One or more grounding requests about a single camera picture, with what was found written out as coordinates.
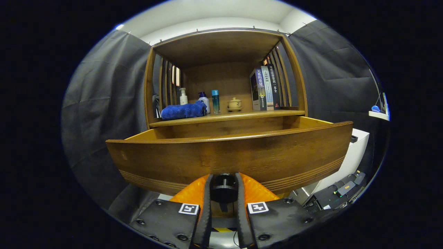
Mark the clear blue bottle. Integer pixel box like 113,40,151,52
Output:
211,90,221,114

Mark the black drawer knob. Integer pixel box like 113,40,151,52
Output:
211,174,238,212

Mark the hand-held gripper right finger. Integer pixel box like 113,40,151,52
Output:
235,172,324,249

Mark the book with blue spine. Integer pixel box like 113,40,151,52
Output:
250,67,267,111

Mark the white wall shelf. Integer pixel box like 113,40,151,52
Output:
369,92,390,121

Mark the wooden drawer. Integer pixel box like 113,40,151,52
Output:
106,116,353,196

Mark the black electronics box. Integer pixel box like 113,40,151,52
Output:
303,187,346,213

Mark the wooden cabinet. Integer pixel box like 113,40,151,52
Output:
144,30,308,219

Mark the grey power adapter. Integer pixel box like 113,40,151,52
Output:
336,181,356,197

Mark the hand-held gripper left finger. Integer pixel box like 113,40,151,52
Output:
129,173,213,249

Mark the book with black spine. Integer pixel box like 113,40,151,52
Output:
266,64,281,110

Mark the blue towel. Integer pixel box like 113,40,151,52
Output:
161,101,207,121

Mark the beige lidded tea cup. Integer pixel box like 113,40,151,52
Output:
227,97,243,112

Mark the book with grey spine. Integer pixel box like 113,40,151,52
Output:
261,66,274,110

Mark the white lotion bottle blue cap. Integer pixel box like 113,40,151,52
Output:
198,91,210,115

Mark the wooden countertop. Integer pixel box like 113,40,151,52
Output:
150,105,306,128

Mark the white table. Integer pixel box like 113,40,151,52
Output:
301,129,370,196

